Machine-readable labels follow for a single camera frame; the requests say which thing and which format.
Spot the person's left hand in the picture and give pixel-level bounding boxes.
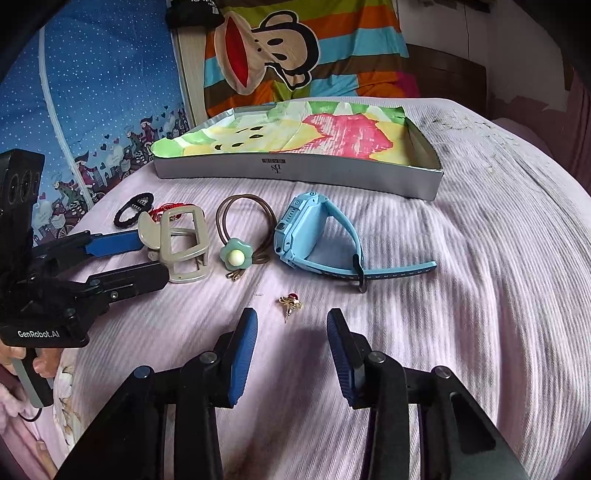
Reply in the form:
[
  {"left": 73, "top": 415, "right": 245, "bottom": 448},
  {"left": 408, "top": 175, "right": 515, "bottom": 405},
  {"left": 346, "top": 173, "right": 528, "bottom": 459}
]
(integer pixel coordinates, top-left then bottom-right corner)
[{"left": 0, "top": 344, "right": 28, "bottom": 384}]

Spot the blue dotted printed cloth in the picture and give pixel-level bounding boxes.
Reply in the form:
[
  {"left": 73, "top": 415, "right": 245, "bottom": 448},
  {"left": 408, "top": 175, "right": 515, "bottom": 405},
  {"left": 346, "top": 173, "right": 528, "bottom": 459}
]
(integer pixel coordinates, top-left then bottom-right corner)
[{"left": 0, "top": 14, "right": 195, "bottom": 245}]

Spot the colourful painted paper liner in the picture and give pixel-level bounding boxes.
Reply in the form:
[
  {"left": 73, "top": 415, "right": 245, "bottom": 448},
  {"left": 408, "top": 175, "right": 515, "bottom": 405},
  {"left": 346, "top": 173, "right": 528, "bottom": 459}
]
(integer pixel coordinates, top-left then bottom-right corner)
[{"left": 151, "top": 102, "right": 414, "bottom": 167}]

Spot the pale wooden board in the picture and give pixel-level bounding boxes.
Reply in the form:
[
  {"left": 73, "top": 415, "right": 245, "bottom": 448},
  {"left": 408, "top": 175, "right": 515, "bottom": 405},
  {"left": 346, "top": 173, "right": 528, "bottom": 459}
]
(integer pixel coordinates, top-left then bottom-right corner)
[{"left": 173, "top": 28, "right": 208, "bottom": 134}]

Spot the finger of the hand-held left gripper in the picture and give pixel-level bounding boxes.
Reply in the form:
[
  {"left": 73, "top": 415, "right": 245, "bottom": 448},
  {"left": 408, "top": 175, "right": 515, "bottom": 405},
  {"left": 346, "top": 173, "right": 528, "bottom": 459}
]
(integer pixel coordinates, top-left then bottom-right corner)
[
  {"left": 34, "top": 228, "right": 144, "bottom": 261},
  {"left": 88, "top": 262, "right": 171, "bottom": 304}
]

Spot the pink ribbed bedspread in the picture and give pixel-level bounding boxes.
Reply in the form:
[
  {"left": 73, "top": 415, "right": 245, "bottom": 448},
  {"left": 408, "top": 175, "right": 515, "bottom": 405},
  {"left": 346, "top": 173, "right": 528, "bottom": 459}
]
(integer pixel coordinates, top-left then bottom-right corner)
[{"left": 28, "top": 97, "right": 591, "bottom": 480}]

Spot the person's left forearm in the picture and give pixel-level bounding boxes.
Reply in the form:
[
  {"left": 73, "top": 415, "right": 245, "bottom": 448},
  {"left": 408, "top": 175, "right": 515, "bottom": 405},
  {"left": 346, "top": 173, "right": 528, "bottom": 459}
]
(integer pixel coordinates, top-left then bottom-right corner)
[{"left": 0, "top": 383, "right": 63, "bottom": 480}]

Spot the brown hair tie green flower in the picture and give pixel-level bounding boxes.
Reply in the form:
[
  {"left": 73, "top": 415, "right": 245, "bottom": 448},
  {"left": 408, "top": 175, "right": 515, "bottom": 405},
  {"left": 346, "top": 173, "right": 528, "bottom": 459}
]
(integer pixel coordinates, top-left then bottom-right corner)
[{"left": 216, "top": 194, "right": 277, "bottom": 280}]

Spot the striped monkey blanket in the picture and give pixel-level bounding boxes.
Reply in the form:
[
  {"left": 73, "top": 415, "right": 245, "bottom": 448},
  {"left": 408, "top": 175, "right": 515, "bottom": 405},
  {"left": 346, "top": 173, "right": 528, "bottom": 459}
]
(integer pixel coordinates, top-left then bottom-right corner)
[{"left": 203, "top": 0, "right": 421, "bottom": 118}]

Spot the black bag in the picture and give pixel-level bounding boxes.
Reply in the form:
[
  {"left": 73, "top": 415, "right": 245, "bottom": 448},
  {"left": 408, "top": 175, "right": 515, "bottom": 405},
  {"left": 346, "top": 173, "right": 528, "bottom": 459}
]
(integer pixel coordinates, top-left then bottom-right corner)
[{"left": 165, "top": 0, "right": 227, "bottom": 31}]

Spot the black hair tie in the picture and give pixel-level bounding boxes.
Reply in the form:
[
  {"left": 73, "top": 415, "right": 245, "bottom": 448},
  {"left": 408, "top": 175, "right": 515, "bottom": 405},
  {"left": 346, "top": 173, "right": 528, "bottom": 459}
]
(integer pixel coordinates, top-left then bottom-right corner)
[{"left": 114, "top": 193, "right": 154, "bottom": 229}]

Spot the dark wooden headboard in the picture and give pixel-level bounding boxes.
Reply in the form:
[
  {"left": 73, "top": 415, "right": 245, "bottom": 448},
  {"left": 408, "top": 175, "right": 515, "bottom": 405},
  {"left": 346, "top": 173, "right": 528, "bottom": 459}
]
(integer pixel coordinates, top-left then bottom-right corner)
[{"left": 406, "top": 44, "right": 488, "bottom": 116}]

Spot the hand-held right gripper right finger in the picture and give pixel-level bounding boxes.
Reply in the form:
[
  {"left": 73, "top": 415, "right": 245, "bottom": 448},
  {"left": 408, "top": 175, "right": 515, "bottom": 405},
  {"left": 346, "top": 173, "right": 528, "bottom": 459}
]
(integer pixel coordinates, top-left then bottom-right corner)
[{"left": 326, "top": 308, "right": 529, "bottom": 480}]

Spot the dark red cloth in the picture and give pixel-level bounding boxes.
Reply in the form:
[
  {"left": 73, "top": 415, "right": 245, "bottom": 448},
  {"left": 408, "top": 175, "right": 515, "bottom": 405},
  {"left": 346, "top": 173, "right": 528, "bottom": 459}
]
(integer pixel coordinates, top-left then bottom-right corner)
[{"left": 566, "top": 69, "right": 591, "bottom": 185}]

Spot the red string bead bracelet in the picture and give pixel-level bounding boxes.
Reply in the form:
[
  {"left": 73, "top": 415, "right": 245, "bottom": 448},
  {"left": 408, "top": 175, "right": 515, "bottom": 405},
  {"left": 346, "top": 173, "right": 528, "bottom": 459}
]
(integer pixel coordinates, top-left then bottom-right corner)
[{"left": 148, "top": 202, "right": 192, "bottom": 223}]

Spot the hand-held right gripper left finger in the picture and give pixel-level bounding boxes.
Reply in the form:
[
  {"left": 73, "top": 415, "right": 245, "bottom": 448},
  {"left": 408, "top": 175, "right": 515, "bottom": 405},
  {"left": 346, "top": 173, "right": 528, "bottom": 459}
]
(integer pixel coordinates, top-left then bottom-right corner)
[{"left": 55, "top": 307, "right": 258, "bottom": 480}]

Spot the beige hair claw clip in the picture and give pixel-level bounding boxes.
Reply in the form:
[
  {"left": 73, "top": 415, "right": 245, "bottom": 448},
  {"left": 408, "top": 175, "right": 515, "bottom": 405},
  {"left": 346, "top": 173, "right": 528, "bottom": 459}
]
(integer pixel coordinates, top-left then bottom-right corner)
[{"left": 137, "top": 205, "right": 212, "bottom": 283}]

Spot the blue smartwatch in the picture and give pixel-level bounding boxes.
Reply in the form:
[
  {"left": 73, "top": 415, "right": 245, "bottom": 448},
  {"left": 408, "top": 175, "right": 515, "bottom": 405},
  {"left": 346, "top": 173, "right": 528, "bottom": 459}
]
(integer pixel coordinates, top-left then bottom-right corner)
[{"left": 273, "top": 191, "right": 437, "bottom": 294}]

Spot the grey cardboard box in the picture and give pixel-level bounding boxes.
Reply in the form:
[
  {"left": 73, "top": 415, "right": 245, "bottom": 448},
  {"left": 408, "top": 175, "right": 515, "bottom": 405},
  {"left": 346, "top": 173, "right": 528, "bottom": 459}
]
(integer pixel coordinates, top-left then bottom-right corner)
[{"left": 151, "top": 102, "right": 444, "bottom": 200}]

